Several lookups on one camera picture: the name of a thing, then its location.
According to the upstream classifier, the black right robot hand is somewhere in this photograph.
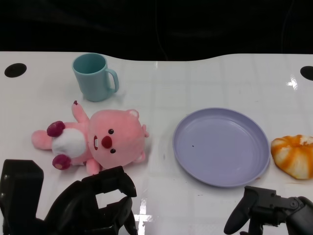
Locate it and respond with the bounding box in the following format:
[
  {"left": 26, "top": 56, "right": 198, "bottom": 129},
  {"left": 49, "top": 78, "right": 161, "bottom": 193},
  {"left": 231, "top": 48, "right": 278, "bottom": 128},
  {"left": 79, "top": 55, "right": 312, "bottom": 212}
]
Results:
[{"left": 224, "top": 185, "right": 313, "bottom": 235}]

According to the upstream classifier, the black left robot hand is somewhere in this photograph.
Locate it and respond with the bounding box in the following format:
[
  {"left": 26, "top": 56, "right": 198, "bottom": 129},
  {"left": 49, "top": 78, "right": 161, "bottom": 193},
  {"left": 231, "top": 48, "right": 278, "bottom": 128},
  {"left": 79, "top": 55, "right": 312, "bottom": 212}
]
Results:
[{"left": 0, "top": 159, "right": 138, "bottom": 235}]

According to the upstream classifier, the pink plush beaver doll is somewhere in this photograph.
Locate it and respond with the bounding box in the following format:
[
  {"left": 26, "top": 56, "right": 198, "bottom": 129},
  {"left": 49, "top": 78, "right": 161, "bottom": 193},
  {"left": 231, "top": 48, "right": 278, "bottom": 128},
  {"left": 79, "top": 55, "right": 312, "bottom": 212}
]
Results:
[{"left": 31, "top": 100, "right": 150, "bottom": 176}]

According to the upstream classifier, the lavender plastic plate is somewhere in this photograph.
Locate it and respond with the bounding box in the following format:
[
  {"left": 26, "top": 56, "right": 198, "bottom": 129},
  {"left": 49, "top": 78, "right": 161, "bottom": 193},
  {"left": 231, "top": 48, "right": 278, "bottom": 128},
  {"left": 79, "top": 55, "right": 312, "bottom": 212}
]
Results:
[{"left": 172, "top": 107, "right": 271, "bottom": 188}]

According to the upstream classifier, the orange striped bread bun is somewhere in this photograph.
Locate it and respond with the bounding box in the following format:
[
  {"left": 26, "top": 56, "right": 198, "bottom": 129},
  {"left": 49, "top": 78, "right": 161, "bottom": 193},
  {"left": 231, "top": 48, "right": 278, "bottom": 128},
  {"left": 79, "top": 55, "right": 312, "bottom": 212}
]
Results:
[{"left": 270, "top": 134, "right": 313, "bottom": 181}]

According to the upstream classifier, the light blue plastic mug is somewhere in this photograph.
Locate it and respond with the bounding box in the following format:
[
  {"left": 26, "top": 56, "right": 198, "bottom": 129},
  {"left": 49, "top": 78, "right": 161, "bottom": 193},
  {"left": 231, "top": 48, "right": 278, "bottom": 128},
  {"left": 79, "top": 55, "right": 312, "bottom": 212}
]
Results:
[{"left": 71, "top": 52, "right": 120, "bottom": 102}]

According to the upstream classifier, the black round table grommet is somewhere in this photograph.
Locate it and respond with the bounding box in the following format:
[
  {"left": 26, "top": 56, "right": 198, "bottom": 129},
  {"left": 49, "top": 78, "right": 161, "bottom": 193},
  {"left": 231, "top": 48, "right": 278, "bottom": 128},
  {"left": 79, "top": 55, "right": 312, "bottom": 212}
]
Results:
[
  {"left": 4, "top": 63, "right": 27, "bottom": 79},
  {"left": 300, "top": 65, "right": 313, "bottom": 81}
]

